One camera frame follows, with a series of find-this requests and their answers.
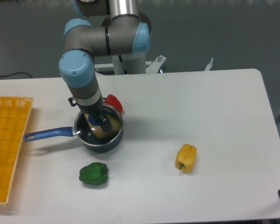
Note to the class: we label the glass pot lid blue knob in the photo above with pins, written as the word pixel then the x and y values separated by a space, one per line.
pixel 94 136

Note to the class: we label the triangular toasted bread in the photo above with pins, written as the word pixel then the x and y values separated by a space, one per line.
pixel 97 131

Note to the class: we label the dark blue saucepan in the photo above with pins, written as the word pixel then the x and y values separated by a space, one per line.
pixel 63 131

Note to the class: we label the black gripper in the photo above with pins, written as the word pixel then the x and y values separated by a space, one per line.
pixel 93 106

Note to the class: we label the green bell pepper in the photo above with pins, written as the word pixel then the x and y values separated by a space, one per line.
pixel 95 173

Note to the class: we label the yellow bell pepper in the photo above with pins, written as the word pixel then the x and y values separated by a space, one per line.
pixel 185 158

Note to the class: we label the yellow woven basket tray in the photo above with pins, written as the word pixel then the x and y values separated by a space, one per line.
pixel 14 116

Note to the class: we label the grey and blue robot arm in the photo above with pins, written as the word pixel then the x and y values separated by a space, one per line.
pixel 77 63

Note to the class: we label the white bracket right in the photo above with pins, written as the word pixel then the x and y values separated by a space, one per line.
pixel 209 65

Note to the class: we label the red bell pepper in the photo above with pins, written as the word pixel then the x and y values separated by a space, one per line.
pixel 113 101

